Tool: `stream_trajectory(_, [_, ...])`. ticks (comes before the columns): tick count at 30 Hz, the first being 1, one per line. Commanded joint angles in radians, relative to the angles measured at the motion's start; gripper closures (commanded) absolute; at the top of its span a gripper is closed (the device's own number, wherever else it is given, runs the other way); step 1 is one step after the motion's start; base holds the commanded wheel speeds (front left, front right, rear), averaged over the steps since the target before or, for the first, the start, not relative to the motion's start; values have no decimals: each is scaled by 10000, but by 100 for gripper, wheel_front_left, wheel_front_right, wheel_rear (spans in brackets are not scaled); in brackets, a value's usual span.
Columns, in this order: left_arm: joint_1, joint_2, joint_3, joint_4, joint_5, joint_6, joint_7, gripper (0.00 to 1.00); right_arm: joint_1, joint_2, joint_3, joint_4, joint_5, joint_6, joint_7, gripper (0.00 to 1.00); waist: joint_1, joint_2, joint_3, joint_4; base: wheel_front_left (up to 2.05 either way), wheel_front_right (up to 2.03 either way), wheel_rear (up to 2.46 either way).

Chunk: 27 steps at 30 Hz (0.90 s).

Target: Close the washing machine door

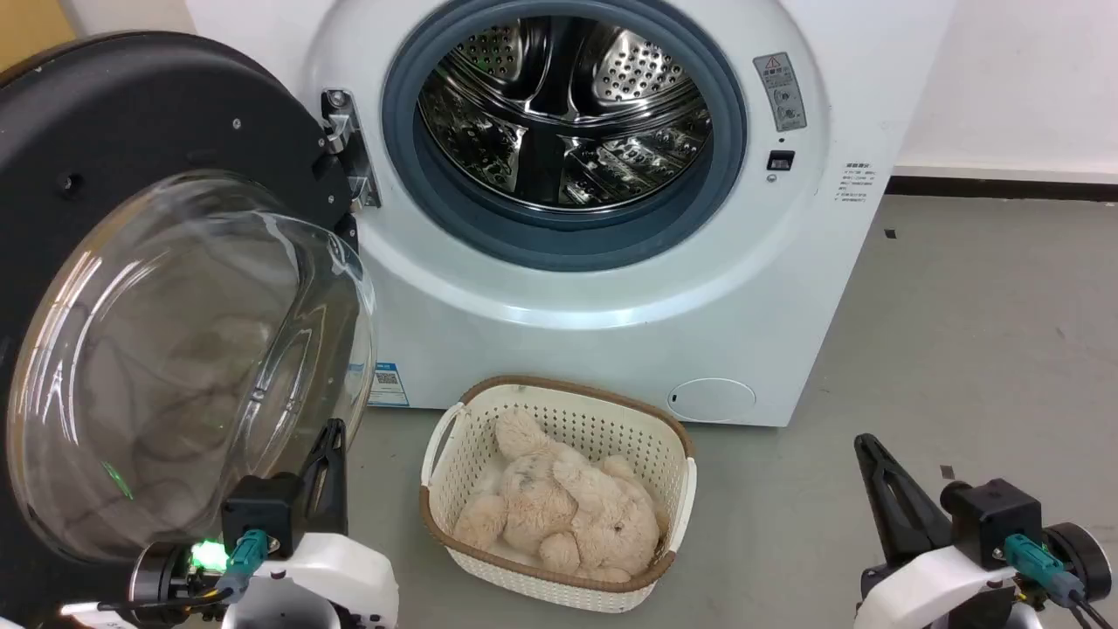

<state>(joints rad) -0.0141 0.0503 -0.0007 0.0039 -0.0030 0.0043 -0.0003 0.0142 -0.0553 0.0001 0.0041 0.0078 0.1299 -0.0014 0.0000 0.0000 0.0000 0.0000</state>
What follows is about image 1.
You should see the black round glass washer door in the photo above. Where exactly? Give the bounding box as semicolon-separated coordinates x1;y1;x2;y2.
0;31;379;629

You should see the yellow wooden panel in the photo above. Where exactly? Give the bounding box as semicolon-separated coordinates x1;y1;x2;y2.
0;0;77;74

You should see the beige plush teddy bear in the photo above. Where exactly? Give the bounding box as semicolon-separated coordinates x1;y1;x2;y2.
452;409;671;585

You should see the blue energy label sticker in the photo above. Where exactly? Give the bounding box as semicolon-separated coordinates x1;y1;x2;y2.
367;361;411;409

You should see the cream perforated laundry basket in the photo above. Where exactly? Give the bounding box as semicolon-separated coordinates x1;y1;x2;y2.
418;376;699;614

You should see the black wall baseboard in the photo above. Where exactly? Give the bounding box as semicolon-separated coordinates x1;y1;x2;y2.
886;176;1118;203

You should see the small text sticker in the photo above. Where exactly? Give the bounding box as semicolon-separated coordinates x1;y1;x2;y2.
840;162;875;204

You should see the round white filter cover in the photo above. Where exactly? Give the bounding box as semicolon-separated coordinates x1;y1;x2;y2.
667;377;758;425

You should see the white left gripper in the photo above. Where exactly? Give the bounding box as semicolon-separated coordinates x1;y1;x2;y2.
222;418;401;629

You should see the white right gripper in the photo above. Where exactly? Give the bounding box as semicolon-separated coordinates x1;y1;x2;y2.
852;432;1023;629

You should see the grey warning label sticker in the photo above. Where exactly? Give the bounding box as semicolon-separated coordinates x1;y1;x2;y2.
753;52;809;133

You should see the stainless steel washer drum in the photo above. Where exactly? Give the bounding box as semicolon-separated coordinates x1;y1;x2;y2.
418;15;713;211

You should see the white front-load washing machine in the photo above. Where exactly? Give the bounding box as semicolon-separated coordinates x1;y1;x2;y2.
182;0;958;429

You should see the teal plug right camera cable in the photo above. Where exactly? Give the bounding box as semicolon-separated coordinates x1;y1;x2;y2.
1003;534;1118;629

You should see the metal door hinge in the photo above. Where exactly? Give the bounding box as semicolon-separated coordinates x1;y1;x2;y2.
320;87;383;211

